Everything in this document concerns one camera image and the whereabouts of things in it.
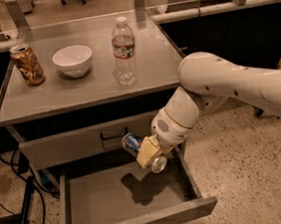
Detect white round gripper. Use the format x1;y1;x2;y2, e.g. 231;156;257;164
137;95;199;169

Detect blue silver redbull can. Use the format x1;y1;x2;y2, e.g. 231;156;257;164
121;133;166;173

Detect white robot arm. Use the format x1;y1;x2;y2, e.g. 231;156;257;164
138;52;281;168

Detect grey upper drawer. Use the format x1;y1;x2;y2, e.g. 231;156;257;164
20;111;156;170

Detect grey open middle drawer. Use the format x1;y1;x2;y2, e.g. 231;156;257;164
59;148;217;224

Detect grey metal drawer cabinet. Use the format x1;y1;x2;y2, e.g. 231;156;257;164
0;5;199;177

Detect gold crumpled soda can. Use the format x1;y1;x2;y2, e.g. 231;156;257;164
10;43;46;86

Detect clear plastic water bottle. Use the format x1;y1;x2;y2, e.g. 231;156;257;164
112;16;138;87

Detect white ceramic bowl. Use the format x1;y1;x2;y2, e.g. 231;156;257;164
53;45;93;78

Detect black metal floor stand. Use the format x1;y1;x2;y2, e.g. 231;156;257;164
5;175;40;224

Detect black floor cables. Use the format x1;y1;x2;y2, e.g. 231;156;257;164
0;145;64;224

